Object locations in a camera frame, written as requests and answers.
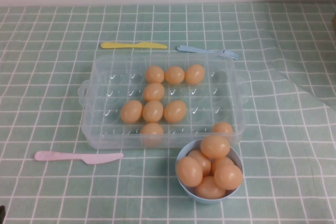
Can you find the pink plastic knife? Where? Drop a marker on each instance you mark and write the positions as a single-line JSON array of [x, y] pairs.
[[78, 157]]

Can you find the clear plastic egg box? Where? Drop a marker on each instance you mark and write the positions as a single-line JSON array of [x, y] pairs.
[[105, 119]]

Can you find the beige plastic egg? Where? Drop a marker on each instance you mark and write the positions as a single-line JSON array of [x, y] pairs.
[[189, 171], [151, 129], [221, 162], [194, 74], [175, 111], [174, 75], [152, 111], [215, 146], [228, 176], [131, 111], [153, 91], [209, 188], [203, 162], [155, 74], [222, 128]]

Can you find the green white checkered tablecloth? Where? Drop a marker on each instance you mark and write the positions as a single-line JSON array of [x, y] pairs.
[[52, 103]]

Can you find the light blue bowl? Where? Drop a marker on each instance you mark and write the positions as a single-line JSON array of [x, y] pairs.
[[183, 191]]

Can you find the light blue plastic fork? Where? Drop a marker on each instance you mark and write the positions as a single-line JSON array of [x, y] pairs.
[[194, 49]]

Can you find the yellow plastic knife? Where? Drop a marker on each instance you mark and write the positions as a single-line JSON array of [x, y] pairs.
[[123, 45]]

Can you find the left grey black robot arm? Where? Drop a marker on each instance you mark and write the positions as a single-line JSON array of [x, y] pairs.
[[1, 214]]

